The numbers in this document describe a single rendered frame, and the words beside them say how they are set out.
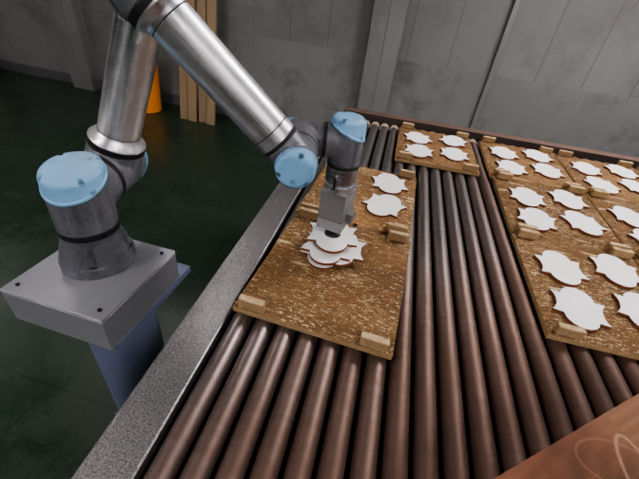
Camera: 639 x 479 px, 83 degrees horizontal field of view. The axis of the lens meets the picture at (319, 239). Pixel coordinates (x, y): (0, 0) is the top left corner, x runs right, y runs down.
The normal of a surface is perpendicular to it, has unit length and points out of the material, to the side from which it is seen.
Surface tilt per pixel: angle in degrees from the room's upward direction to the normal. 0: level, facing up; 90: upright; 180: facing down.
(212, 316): 0
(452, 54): 90
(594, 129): 90
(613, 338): 0
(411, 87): 90
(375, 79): 90
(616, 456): 0
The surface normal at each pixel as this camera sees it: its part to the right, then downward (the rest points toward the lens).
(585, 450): 0.11, -0.79
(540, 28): -0.27, 0.55
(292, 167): -0.02, 0.58
